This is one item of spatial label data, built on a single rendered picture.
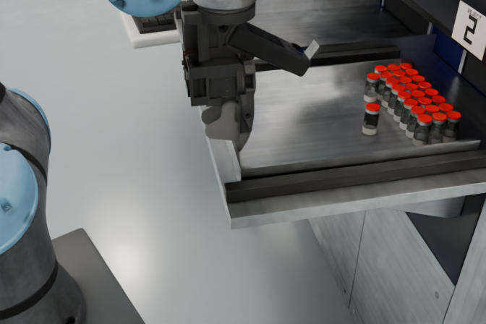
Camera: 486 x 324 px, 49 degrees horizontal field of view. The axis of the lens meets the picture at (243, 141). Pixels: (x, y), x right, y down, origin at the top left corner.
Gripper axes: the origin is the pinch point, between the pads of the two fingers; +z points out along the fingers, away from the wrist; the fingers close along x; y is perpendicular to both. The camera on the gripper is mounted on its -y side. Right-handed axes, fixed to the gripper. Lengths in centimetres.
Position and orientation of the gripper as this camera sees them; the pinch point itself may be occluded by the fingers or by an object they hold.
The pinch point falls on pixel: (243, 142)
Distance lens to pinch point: 74.6
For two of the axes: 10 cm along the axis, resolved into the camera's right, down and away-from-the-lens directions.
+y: -9.8, 1.2, -1.7
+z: 0.0, 8.2, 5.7
